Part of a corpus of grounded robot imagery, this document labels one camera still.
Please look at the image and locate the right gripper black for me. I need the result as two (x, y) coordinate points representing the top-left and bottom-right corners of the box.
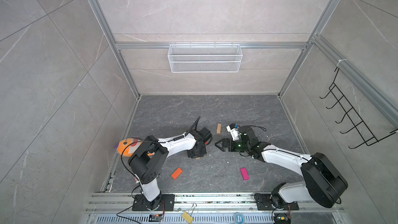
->
(216, 138), (250, 152)

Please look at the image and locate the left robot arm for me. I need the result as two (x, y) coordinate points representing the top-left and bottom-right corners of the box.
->
(117, 118), (212, 205)

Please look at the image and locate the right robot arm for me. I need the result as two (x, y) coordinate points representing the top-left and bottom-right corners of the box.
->
(215, 123), (348, 209)

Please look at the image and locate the magenta block lower right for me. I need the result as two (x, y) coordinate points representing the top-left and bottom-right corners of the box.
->
(240, 168), (250, 180)

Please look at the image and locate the orange block lower left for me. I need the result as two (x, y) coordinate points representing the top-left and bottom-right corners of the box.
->
(171, 168), (183, 180)

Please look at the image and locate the tape roll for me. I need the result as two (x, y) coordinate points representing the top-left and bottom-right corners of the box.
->
(233, 212), (245, 224)

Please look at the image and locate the orange plush toy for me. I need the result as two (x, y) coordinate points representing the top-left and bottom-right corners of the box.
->
(117, 138), (144, 158)

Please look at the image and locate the yellow tag with clip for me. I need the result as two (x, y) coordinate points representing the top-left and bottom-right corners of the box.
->
(181, 203), (197, 224)

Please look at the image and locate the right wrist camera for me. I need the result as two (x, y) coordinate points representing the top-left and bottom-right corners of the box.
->
(227, 123), (240, 141)

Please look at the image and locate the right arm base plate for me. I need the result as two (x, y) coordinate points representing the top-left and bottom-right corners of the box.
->
(254, 193), (299, 211)

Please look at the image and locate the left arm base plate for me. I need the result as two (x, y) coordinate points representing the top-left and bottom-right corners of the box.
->
(132, 194), (175, 211)

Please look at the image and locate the white wire mesh basket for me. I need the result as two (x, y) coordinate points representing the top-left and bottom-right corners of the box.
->
(167, 44), (243, 73)

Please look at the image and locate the black wire hook rack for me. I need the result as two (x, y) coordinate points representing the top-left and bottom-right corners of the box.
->
(319, 68), (398, 149)

